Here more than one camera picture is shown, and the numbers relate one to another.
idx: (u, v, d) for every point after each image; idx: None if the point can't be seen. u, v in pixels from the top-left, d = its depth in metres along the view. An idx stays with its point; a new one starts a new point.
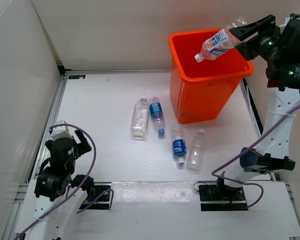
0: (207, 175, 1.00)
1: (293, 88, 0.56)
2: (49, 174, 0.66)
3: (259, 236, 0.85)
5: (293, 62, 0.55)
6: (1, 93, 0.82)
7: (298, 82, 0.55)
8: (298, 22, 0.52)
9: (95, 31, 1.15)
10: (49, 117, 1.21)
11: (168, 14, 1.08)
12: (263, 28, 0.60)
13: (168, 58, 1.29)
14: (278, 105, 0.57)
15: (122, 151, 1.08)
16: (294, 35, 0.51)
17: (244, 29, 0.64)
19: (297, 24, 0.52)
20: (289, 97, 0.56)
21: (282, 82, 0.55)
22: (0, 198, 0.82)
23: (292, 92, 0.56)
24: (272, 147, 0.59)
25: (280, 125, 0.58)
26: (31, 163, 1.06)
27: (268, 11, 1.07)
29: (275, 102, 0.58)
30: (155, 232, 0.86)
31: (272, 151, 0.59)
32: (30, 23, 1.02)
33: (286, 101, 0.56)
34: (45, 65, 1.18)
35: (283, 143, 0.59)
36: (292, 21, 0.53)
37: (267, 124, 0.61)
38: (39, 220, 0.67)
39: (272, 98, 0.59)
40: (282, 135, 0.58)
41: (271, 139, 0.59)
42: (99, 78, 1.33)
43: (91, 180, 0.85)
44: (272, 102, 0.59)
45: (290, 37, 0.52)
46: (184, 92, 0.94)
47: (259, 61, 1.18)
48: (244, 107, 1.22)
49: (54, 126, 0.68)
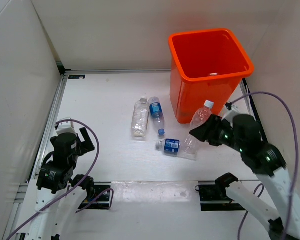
0: (206, 175, 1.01)
1: (278, 168, 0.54)
2: (51, 167, 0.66)
3: (259, 237, 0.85)
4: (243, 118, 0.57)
5: (260, 147, 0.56)
6: (1, 92, 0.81)
7: (278, 160, 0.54)
8: (240, 117, 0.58)
9: (95, 31, 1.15)
10: (49, 117, 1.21)
11: (168, 14, 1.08)
12: (213, 126, 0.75)
13: (168, 58, 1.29)
14: (280, 189, 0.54)
15: (122, 151, 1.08)
16: (248, 132, 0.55)
17: (201, 131, 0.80)
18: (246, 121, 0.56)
19: (241, 120, 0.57)
20: (282, 177, 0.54)
21: (267, 169, 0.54)
22: (0, 198, 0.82)
23: (280, 174, 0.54)
24: None
25: (292, 207, 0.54)
26: (32, 163, 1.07)
27: (267, 11, 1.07)
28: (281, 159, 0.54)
29: (274, 189, 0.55)
30: (155, 232, 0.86)
31: None
32: (30, 22, 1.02)
33: (282, 182, 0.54)
34: (45, 65, 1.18)
35: None
36: (236, 119, 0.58)
37: (276, 202, 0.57)
38: (39, 212, 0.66)
39: (268, 186, 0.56)
40: None
41: (296, 221, 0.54)
42: (99, 78, 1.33)
43: (91, 180, 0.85)
44: (270, 188, 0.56)
45: (245, 130, 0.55)
46: (184, 91, 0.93)
47: (257, 69, 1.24)
48: (244, 107, 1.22)
49: (60, 122, 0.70)
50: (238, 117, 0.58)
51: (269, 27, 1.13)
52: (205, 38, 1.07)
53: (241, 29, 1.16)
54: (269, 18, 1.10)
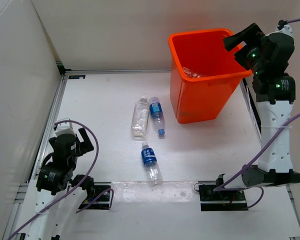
0: (206, 175, 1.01)
1: (282, 100, 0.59)
2: (51, 168, 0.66)
3: (259, 236, 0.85)
4: (280, 36, 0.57)
5: (277, 75, 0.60)
6: (1, 93, 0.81)
7: (287, 91, 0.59)
8: (277, 36, 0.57)
9: (95, 31, 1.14)
10: (49, 117, 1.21)
11: (168, 14, 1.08)
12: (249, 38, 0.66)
13: (168, 58, 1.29)
14: (273, 119, 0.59)
15: (122, 151, 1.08)
16: (277, 51, 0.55)
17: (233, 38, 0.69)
18: (281, 40, 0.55)
19: (276, 38, 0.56)
20: (282, 110, 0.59)
21: (271, 96, 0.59)
22: (0, 198, 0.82)
23: (282, 104, 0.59)
24: (275, 162, 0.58)
25: (276, 140, 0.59)
26: (32, 163, 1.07)
27: (268, 11, 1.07)
28: (292, 92, 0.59)
29: (268, 118, 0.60)
30: (155, 232, 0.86)
31: (275, 165, 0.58)
32: (30, 22, 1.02)
33: (279, 114, 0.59)
34: (45, 65, 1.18)
35: (285, 157, 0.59)
36: (271, 36, 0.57)
37: (265, 133, 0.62)
38: (39, 214, 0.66)
39: (264, 112, 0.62)
40: (282, 147, 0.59)
41: (271, 154, 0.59)
42: (99, 78, 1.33)
43: (91, 180, 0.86)
44: (265, 116, 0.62)
45: (274, 51, 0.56)
46: (184, 92, 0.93)
47: None
48: (244, 107, 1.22)
49: (59, 123, 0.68)
50: (274, 35, 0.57)
51: (270, 26, 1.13)
52: (205, 38, 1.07)
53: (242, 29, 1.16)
54: (269, 18, 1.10)
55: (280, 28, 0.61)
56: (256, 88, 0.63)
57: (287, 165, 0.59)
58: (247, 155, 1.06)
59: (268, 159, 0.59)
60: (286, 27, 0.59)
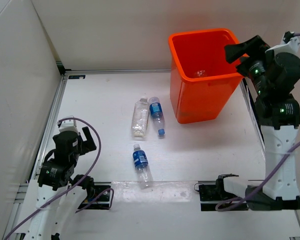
0: (206, 175, 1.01)
1: (287, 124, 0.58)
2: (53, 164, 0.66)
3: (259, 236, 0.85)
4: (286, 59, 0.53)
5: (282, 98, 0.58)
6: (1, 93, 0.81)
7: (292, 116, 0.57)
8: (284, 57, 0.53)
9: (95, 31, 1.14)
10: (49, 117, 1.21)
11: (168, 14, 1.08)
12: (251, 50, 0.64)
13: (168, 58, 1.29)
14: (278, 145, 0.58)
15: (122, 151, 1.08)
16: (283, 76, 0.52)
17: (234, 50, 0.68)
18: (289, 63, 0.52)
19: (283, 61, 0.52)
20: (287, 135, 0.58)
21: (276, 122, 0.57)
22: (0, 198, 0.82)
23: (287, 129, 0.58)
24: (281, 189, 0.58)
25: (281, 167, 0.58)
26: (32, 163, 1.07)
27: (267, 11, 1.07)
28: (297, 116, 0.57)
29: (273, 143, 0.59)
30: (155, 232, 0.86)
31: (282, 193, 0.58)
32: (30, 22, 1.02)
33: (284, 139, 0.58)
34: (45, 65, 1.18)
35: (291, 184, 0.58)
36: (278, 57, 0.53)
37: (270, 157, 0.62)
38: (40, 209, 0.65)
39: (269, 137, 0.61)
40: (288, 174, 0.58)
41: (278, 181, 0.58)
42: (99, 78, 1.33)
43: (91, 180, 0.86)
44: (270, 141, 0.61)
45: (280, 77, 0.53)
46: (184, 91, 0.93)
47: None
48: (243, 107, 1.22)
49: (63, 120, 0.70)
50: (280, 56, 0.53)
51: (270, 26, 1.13)
52: (206, 37, 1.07)
53: (242, 29, 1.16)
54: (269, 18, 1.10)
55: (286, 42, 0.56)
56: (259, 109, 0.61)
57: (294, 191, 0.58)
58: (247, 155, 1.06)
59: (274, 186, 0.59)
60: (293, 39, 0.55)
